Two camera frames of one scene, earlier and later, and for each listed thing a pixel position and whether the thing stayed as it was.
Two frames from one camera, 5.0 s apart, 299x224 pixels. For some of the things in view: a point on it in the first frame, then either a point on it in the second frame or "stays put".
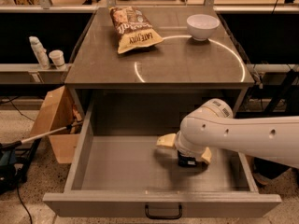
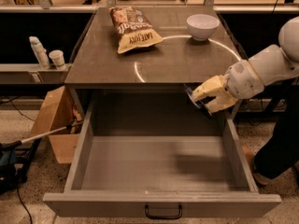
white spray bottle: [40, 52] stays put
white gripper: [186, 149] → [243, 79]
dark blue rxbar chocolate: [186, 160] → [200, 103]
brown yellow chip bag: [132, 29] stays put
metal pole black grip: [16, 143] stays put
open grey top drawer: [119, 171] stays put
